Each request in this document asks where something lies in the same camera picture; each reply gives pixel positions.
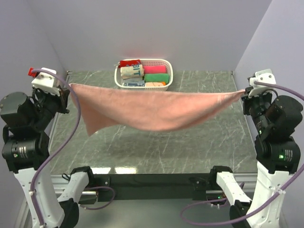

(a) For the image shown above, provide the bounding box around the blue printed rolled towel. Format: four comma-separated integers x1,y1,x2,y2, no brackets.
123,80,145,87

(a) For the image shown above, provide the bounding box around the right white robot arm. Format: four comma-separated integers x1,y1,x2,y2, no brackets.
209,91,303,228

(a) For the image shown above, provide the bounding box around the white plastic basket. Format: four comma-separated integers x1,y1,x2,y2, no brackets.
114,58,173,91

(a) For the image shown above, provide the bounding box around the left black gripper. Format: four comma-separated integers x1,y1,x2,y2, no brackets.
31,82,71,127

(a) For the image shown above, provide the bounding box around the aluminium frame rail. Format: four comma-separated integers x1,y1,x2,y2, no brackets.
51,175,68,192

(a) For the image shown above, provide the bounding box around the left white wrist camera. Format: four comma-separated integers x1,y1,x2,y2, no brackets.
28,67,60,96

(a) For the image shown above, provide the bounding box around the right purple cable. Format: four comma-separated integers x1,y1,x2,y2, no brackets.
180,81,304,225

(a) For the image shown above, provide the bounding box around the red rolled towel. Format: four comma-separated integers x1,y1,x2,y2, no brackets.
119,59,141,68

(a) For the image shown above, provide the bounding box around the green rolled towel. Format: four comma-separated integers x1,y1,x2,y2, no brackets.
144,73,170,84

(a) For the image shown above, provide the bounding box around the purple cable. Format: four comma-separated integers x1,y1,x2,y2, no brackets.
30,68,116,226
180,81,304,225

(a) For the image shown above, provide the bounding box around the hot pink rolled towel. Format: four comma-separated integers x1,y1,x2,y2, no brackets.
143,65,167,74

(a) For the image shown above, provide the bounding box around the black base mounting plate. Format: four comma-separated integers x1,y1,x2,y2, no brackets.
85,173,222,202

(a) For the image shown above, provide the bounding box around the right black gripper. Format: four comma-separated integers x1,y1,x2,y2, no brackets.
240,83,272,129

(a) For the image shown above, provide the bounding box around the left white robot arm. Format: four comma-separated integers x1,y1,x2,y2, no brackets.
0,89,95,228

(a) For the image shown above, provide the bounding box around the beige printed rolled towel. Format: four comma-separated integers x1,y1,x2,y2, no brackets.
120,64,144,79

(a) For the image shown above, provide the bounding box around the peach orange rolled towel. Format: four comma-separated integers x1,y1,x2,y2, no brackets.
145,82,166,87

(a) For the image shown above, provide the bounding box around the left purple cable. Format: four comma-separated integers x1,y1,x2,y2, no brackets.
30,68,116,226

